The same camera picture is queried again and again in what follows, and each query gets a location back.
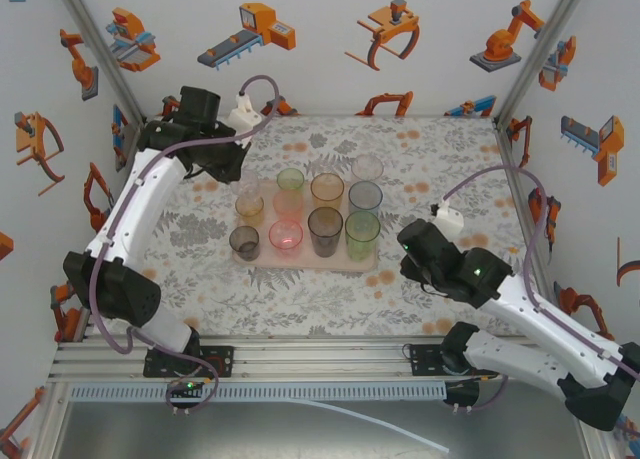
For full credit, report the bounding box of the short clear glass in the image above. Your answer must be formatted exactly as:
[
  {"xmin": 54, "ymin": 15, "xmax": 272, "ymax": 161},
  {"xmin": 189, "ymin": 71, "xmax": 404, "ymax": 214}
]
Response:
[{"xmin": 238, "ymin": 168, "xmax": 265, "ymax": 203}]

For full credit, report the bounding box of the short orange glass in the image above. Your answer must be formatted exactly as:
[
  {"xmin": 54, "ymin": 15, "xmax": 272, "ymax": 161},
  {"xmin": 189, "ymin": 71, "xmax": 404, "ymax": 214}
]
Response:
[{"xmin": 234, "ymin": 195, "xmax": 265, "ymax": 226}]

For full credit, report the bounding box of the short green glass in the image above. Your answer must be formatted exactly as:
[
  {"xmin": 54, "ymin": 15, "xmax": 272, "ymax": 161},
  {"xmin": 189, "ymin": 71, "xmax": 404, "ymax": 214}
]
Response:
[{"xmin": 276, "ymin": 167, "xmax": 306, "ymax": 193}]

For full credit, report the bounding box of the short salmon glass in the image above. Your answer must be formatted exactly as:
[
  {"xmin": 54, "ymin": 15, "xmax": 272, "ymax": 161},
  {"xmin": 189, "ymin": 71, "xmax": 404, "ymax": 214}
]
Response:
[{"xmin": 272, "ymin": 188, "xmax": 305, "ymax": 220}]

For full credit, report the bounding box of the short dark grey glass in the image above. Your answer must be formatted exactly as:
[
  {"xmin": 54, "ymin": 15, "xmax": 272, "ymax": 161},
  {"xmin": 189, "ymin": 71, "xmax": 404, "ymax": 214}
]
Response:
[{"xmin": 228, "ymin": 225, "xmax": 261, "ymax": 262}]

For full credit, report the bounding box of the short pink glass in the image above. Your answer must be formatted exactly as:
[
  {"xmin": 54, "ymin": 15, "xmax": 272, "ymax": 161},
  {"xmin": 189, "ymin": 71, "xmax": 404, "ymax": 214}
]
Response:
[{"xmin": 268, "ymin": 219, "xmax": 304, "ymax": 255}]

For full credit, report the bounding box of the tall orange glass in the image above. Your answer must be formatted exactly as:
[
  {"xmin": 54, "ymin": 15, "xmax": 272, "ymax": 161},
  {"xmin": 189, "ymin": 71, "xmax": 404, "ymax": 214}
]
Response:
[{"xmin": 309, "ymin": 172, "xmax": 346, "ymax": 213}]

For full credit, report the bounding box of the tall green glass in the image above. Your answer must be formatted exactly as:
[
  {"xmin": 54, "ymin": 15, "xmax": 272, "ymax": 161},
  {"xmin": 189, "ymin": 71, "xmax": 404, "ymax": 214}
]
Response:
[{"xmin": 344, "ymin": 210, "xmax": 382, "ymax": 261}]

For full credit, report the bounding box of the tall dark grey glass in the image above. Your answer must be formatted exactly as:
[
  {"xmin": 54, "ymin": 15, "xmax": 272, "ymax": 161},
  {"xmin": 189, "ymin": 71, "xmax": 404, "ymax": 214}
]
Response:
[{"xmin": 306, "ymin": 206, "xmax": 345, "ymax": 258}]

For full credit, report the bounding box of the tall blue glass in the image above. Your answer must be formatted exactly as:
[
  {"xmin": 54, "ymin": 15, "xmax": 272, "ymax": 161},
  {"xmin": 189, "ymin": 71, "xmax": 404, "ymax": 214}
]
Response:
[{"xmin": 347, "ymin": 180, "xmax": 385, "ymax": 215}]

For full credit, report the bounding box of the pink plastic tray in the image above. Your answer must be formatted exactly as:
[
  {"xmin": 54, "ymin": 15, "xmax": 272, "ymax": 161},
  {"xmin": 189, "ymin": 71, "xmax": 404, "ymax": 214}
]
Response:
[{"xmin": 232, "ymin": 176, "xmax": 380, "ymax": 273}]

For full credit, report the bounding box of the tall clear glass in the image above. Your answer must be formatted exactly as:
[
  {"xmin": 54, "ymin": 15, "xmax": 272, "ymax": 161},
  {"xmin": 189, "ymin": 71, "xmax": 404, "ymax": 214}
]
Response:
[{"xmin": 350, "ymin": 153, "xmax": 385, "ymax": 183}]

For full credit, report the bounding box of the floral tablecloth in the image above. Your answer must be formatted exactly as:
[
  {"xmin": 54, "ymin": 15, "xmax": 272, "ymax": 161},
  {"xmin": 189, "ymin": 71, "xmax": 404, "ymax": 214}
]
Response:
[{"xmin": 102, "ymin": 114, "xmax": 556, "ymax": 338}]

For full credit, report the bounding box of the black connector housing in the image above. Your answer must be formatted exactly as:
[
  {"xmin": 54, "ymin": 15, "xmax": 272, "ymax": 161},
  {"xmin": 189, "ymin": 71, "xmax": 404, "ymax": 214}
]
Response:
[{"xmin": 442, "ymin": 378, "xmax": 481, "ymax": 413}]

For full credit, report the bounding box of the white plastic tube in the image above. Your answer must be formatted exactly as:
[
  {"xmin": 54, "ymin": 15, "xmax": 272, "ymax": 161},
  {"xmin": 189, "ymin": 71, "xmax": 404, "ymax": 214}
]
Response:
[{"xmin": 279, "ymin": 398, "xmax": 450, "ymax": 454}]

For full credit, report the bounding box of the black board with green light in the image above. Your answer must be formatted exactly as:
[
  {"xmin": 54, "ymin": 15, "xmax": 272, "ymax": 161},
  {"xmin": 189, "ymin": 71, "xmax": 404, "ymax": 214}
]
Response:
[{"xmin": 167, "ymin": 377, "xmax": 209, "ymax": 396}]

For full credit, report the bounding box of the grey metal sheet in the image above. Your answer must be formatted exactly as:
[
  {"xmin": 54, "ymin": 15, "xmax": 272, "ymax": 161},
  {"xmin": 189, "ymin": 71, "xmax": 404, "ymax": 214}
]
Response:
[{"xmin": 49, "ymin": 398, "xmax": 596, "ymax": 459}]

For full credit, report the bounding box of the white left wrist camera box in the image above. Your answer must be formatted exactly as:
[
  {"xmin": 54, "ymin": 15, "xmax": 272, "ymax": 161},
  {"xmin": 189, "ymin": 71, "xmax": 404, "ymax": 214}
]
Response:
[{"xmin": 228, "ymin": 92, "xmax": 264, "ymax": 130}]

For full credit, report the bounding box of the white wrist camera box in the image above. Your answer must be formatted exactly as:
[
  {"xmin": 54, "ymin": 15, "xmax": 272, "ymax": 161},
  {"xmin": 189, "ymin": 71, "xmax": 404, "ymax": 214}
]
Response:
[
  {"xmin": 430, "ymin": 202, "xmax": 465, "ymax": 239},
  {"xmin": 228, "ymin": 92, "xmax": 264, "ymax": 130}
]

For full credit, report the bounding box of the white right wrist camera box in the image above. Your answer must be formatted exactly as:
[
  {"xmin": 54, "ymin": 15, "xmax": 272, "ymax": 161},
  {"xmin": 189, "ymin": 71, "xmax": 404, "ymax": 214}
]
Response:
[{"xmin": 430, "ymin": 202, "xmax": 465, "ymax": 239}]

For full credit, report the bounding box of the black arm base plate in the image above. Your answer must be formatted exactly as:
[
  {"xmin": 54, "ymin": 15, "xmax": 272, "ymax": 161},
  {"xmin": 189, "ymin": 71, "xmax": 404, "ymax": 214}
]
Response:
[
  {"xmin": 409, "ymin": 343, "xmax": 501, "ymax": 380},
  {"xmin": 143, "ymin": 345, "xmax": 236, "ymax": 379}
]

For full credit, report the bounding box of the aluminium table side rail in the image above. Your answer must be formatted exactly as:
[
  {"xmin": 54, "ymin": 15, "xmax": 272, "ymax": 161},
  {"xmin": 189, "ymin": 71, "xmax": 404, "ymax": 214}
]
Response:
[{"xmin": 494, "ymin": 117, "xmax": 571, "ymax": 339}]

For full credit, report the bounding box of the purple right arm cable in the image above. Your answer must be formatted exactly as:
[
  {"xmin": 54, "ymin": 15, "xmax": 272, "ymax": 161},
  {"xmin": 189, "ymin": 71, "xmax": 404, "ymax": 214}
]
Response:
[{"xmin": 442, "ymin": 164, "xmax": 640, "ymax": 438}]

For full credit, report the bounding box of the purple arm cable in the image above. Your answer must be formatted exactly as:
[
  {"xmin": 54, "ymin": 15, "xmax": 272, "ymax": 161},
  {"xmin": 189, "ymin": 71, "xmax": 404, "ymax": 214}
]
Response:
[
  {"xmin": 88, "ymin": 75, "xmax": 280, "ymax": 416},
  {"xmin": 442, "ymin": 164, "xmax": 640, "ymax": 438}
]

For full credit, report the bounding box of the aluminium frame post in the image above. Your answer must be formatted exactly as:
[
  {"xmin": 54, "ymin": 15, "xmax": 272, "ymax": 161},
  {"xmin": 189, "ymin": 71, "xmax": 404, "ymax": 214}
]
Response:
[
  {"xmin": 492, "ymin": 0, "xmax": 599, "ymax": 130},
  {"xmin": 49, "ymin": 0, "xmax": 151, "ymax": 130}
]

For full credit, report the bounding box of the wide aluminium frame rail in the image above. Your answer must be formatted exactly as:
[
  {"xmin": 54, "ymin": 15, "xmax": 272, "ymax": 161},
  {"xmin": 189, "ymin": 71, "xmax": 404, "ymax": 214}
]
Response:
[{"xmin": 47, "ymin": 336, "xmax": 591, "ymax": 383}]

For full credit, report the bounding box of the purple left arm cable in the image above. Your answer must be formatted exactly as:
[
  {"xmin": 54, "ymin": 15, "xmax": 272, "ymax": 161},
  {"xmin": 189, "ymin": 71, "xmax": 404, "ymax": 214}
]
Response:
[{"xmin": 88, "ymin": 75, "xmax": 280, "ymax": 416}]

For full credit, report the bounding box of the white slotted cable duct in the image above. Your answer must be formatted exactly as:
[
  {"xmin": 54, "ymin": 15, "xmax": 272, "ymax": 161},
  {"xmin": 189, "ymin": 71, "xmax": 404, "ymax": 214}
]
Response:
[{"xmin": 69, "ymin": 384, "xmax": 447, "ymax": 401}]

